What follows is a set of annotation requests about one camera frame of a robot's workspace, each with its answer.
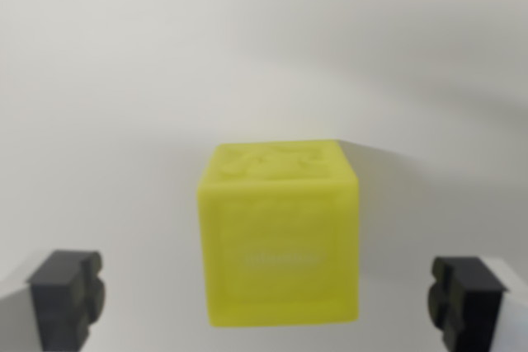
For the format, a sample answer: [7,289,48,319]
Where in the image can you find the black silver gripper right finger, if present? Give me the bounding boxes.
[427,256,528,352]

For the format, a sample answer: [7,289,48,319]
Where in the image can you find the black silver gripper left finger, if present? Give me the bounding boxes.
[0,249,108,352]

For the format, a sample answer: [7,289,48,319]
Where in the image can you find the yellow embossed cube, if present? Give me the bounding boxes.
[196,140,361,330]

